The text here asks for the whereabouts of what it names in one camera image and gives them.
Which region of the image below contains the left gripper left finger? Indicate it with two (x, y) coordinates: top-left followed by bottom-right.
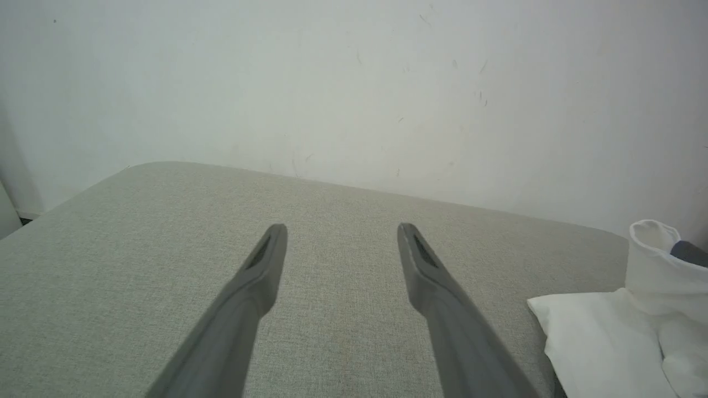
(146, 223), (289, 398)

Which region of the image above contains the black and white shirt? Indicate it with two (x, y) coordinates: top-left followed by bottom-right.
(526, 219), (708, 398)

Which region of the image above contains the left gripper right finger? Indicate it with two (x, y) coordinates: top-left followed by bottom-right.
(397, 222), (541, 398)

